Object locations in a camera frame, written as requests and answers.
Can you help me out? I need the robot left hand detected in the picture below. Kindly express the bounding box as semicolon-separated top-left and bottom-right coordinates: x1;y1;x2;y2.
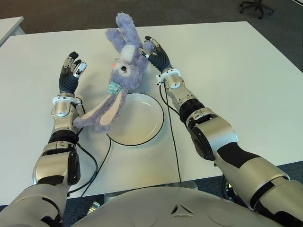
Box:
58;51;88;95

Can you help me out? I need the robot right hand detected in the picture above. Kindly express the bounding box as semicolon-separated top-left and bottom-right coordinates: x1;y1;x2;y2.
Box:
138;35;172;74

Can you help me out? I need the purple plush bunny doll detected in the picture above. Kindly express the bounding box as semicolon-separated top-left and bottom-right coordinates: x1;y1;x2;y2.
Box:
73;12;154;133

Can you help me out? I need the white plate black rim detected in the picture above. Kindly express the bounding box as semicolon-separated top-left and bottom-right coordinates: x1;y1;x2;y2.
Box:
106;92;165;146

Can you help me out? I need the white neighbouring desk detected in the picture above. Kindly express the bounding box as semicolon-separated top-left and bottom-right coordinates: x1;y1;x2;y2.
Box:
0;16;26;48

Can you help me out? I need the black office chair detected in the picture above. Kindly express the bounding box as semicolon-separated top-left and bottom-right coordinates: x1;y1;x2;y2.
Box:
239;0;275;20

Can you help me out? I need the white table leg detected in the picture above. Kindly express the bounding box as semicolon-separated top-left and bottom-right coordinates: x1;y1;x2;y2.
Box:
165;181;198;190
103;190;128;204

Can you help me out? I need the silver robot torso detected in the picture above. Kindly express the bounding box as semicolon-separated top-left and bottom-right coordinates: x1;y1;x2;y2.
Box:
71;185;282;227

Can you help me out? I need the thin black looping cable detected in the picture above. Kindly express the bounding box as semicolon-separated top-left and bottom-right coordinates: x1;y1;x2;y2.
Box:
80;104;112;197

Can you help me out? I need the long black right arm cable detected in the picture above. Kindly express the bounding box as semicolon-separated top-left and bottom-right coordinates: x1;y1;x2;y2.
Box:
159;84;182;187

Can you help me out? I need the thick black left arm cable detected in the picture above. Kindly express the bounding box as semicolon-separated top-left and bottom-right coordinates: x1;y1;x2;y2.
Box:
67;144;98;193

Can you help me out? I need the metal bracket under table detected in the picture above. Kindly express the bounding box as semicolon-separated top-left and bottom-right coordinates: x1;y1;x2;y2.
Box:
221;177;236;201
87;201;100;214

